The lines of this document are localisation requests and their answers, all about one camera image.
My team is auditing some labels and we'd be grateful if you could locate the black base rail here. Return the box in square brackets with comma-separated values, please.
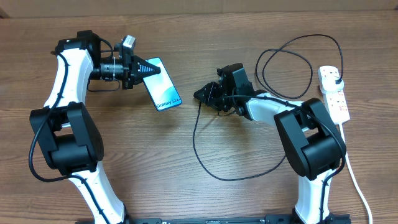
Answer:
[74, 213, 352, 224]

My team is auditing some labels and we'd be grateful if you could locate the white charger plug adapter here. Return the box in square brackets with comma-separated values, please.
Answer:
[320, 77, 345, 94]

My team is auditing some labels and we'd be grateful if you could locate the white power strip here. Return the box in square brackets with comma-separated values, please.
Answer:
[318, 65, 350, 124]

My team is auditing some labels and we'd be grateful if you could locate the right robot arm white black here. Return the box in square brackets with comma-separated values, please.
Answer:
[193, 63, 351, 223]

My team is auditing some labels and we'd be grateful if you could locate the white power strip cord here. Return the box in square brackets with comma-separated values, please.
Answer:
[338, 123, 374, 224]

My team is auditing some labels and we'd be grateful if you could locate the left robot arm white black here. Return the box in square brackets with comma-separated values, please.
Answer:
[28, 30, 160, 223]

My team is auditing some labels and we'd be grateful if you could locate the Samsung Galaxy smartphone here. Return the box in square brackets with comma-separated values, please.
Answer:
[143, 57, 182, 111]

